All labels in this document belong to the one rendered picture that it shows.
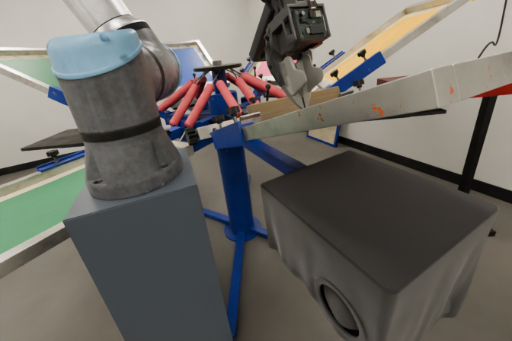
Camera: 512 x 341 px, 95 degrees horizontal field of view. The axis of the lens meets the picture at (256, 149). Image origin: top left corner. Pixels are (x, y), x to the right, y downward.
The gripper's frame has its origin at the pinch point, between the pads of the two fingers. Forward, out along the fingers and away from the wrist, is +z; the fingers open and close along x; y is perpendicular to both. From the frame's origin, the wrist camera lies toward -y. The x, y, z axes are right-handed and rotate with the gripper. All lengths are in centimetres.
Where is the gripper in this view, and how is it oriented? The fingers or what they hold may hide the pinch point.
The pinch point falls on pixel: (300, 103)
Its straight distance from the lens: 44.5
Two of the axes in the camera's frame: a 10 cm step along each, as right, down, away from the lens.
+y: 4.2, -0.3, -9.1
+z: 2.6, 9.6, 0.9
